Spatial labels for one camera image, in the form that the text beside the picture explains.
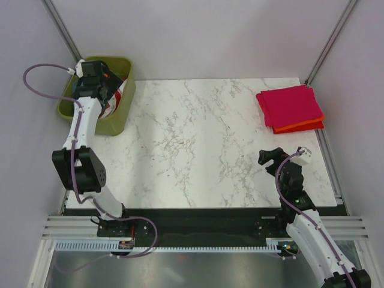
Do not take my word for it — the orange folded t-shirt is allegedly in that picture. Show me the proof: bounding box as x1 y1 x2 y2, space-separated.
272 116 325 134

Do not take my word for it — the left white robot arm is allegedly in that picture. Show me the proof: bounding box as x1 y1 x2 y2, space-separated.
52 60 132 236

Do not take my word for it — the white slotted cable duct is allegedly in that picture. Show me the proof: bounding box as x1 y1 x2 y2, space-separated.
54 240 281 253

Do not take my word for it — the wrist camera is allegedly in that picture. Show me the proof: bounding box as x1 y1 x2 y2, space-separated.
291 147 312 166
67 59 85 79

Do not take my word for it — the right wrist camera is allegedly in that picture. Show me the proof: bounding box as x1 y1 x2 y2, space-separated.
291 147 312 166

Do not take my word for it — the white and red t-shirt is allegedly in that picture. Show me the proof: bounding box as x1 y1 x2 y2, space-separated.
99 79 127 119

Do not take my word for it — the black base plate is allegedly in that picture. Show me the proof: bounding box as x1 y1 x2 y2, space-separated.
62 206 349 248

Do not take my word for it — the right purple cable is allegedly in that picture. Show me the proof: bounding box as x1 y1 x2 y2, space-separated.
275 151 359 288

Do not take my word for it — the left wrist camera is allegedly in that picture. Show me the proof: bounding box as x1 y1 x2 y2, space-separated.
67 59 85 79

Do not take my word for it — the magenta folded t-shirt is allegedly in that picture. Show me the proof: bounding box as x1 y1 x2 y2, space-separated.
256 85 324 129

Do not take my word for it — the olive green plastic bin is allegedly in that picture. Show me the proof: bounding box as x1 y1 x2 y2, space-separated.
56 55 136 136

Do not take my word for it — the red folded t-shirt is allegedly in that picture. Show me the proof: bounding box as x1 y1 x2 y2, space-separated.
273 121 324 134

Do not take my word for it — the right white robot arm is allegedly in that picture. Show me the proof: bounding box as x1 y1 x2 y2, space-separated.
258 147 372 287

